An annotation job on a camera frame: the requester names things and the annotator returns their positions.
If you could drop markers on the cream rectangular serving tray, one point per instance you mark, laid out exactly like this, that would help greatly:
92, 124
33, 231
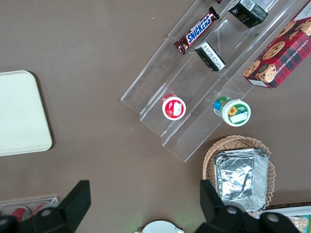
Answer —
22, 111

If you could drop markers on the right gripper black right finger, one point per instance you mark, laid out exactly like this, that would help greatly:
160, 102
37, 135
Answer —
211, 206

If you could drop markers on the red cola bottle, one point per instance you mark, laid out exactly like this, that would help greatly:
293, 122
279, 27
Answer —
20, 213
42, 206

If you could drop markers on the white plastic snack bin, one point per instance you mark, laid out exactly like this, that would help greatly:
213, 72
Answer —
284, 211

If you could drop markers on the clear acrylic stepped shelf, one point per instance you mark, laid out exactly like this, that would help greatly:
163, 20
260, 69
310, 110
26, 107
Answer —
184, 136

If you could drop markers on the clear acrylic bottle rack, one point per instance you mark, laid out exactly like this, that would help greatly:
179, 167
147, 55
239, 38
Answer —
52, 200

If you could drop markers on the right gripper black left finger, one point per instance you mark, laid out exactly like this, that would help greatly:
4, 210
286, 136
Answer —
73, 201

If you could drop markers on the light wicker basket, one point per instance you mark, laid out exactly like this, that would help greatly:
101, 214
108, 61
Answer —
233, 143

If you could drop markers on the small black carton box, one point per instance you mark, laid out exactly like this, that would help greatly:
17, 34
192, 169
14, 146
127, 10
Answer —
210, 57
247, 13

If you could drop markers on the clear bag of crackers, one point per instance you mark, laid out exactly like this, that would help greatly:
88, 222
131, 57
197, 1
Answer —
301, 223

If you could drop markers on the red chocolate chip cookie box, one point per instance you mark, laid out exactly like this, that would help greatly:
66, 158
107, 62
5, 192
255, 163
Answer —
279, 55

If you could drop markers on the red lidded yogurt cup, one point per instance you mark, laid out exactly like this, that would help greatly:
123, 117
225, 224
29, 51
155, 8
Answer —
173, 108

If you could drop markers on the stacked aluminium foil containers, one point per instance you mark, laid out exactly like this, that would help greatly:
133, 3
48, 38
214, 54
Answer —
236, 180

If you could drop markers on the green lidded sunflower cup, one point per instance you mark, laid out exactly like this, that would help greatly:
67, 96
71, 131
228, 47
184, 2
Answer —
236, 114

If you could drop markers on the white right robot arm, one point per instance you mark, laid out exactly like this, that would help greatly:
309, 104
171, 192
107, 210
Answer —
160, 227

